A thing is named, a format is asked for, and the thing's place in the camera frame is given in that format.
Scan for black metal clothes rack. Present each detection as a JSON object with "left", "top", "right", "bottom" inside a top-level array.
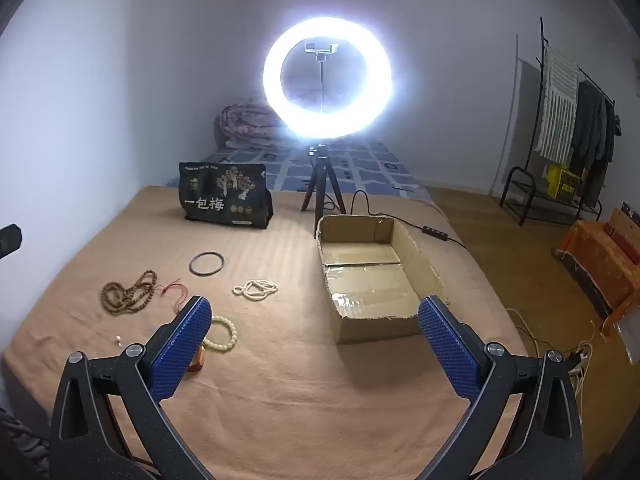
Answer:
[{"left": 500, "top": 17, "right": 623, "bottom": 226}]

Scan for black cable with inline remote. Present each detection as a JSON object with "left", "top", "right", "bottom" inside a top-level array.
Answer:
[{"left": 350, "top": 190, "right": 468, "bottom": 251}]

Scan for cardboard box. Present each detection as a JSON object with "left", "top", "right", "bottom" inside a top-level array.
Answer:
[{"left": 314, "top": 214, "right": 450, "bottom": 345}]

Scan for black mini tripod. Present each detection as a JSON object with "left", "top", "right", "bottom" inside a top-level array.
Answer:
[{"left": 300, "top": 144, "right": 348, "bottom": 213}]

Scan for black snack bag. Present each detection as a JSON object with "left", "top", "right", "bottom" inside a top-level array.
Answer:
[{"left": 179, "top": 161, "right": 275, "bottom": 231}]

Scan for brown wooden bead necklace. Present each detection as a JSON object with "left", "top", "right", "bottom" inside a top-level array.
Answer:
[{"left": 100, "top": 270, "right": 160, "bottom": 313}]

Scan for power strip with white cables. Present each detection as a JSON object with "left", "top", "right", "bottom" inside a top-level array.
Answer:
[{"left": 505, "top": 307, "right": 596, "bottom": 396}]

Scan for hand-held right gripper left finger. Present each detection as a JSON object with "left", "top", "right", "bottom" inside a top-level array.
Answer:
[{"left": 49, "top": 295, "right": 213, "bottom": 480}]

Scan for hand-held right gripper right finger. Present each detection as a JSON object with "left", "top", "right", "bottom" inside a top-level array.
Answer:
[{"left": 417, "top": 295, "right": 586, "bottom": 480}]

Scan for black bangle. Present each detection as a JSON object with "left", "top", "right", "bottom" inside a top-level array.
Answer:
[{"left": 189, "top": 252, "right": 225, "bottom": 277}]

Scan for dark hanging clothes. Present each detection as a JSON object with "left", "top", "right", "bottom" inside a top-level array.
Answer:
[{"left": 570, "top": 80, "right": 623, "bottom": 206}]

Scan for orange cloth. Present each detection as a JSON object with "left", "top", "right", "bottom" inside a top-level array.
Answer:
[{"left": 552, "top": 207, "right": 640, "bottom": 341}]

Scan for pale green bead bracelet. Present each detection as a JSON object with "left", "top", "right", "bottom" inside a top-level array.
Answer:
[{"left": 202, "top": 315, "right": 238, "bottom": 353}]

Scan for phone holder with pole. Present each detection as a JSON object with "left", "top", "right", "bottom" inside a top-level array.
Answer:
[{"left": 304, "top": 41, "right": 342, "bottom": 117}]

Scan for dark patterned cloth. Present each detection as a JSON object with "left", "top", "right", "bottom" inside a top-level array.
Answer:
[{"left": 0, "top": 407, "right": 51, "bottom": 480}]

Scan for folded floral quilt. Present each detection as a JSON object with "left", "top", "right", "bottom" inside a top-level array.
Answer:
[{"left": 215, "top": 92, "right": 296, "bottom": 151}]

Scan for yellow box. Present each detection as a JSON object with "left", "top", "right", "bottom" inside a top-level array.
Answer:
[{"left": 545, "top": 162, "right": 588, "bottom": 203}]

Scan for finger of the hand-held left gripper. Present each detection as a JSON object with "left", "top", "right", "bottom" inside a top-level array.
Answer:
[{"left": 0, "top": 224, "right": 23, "bottom": 257}]

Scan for blue checked bed sheet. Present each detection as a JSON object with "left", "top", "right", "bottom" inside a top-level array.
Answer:
[{"left": 202, "top": 137, "right": 431, "bottom": 201}]

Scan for white ring light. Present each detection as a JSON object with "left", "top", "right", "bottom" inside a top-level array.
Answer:
[{"left": 262, "top": 16, "right": 393, "bottom": 138}]

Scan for white striped towel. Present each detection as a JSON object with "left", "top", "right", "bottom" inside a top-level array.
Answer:
[{"left": 532, "top": 42, "right": 581, "bottom": 161}]

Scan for white bead necklace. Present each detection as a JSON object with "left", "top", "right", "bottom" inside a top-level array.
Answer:
[{"left": 231, "top": 279, "right": 279, "bottom": 302}]

